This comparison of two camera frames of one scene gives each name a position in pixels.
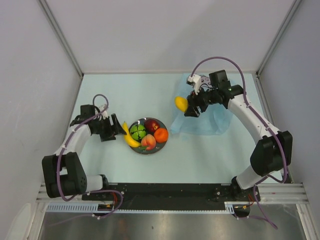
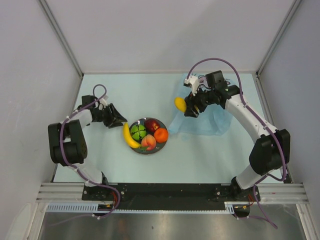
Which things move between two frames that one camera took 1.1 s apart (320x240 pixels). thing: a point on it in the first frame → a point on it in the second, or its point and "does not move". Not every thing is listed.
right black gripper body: (203, 98) does not move
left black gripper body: (106, 130) → (104, 115)
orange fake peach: (149, 141) does not move
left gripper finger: (118, 128) → (117, 119)
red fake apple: (151, 125) does not move
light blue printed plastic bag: (214, 119) does not move
